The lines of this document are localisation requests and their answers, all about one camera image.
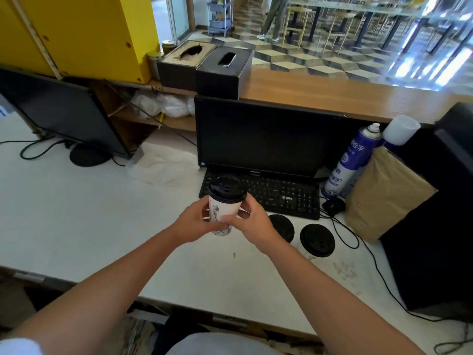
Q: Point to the black computer mouse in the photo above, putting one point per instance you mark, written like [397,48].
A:
[333,205]

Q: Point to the person's right thumb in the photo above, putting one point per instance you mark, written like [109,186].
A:
[250,203]

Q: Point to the black slanted monitor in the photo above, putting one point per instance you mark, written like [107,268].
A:
[59,114]

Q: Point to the person's left forearm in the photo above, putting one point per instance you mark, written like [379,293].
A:
[96,295]

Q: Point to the person's left hand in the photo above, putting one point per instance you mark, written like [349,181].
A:
[192,223]

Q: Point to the grey utility cart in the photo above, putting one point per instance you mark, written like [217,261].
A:
[220,16]

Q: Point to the black computer monitor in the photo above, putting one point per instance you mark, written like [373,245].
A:
[266,138]

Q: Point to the glass jar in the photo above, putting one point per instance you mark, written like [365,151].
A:
[168,46]

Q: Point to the yellow frame stool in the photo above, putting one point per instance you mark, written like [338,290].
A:
[295,22]

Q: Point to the person's right forearm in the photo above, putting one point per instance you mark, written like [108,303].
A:
[329,303]

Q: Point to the person's right hand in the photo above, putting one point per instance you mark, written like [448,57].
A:
[255,225]

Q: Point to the black tissue box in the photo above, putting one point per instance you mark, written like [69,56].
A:
[224,73]

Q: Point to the yellow board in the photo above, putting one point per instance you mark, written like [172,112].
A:
[81,33]

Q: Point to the wooden counter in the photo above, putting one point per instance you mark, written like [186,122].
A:
[332,96]

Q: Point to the black box wooden top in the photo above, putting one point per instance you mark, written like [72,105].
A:
[183,66]

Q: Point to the person's left thumb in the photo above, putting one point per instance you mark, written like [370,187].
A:
[205,208]

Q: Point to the black keyboard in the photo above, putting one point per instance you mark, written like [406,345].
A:
[281,195]

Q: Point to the blue white spray can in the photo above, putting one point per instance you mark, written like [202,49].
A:
[351,162]

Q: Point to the white plastic bags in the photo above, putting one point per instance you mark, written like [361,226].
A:
[162,105]

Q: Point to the clear plastic sheet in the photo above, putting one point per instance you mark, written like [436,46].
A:
[162,164]

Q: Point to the black computer tower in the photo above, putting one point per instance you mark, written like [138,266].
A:
[432,225]

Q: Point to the brown paper bag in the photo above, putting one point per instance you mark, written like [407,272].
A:
[384,195]

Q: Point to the white paper cup black lid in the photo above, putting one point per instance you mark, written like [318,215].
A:
[224,207]

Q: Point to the black lidded cup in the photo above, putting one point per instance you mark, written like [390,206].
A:
[317,241]
[283,227]

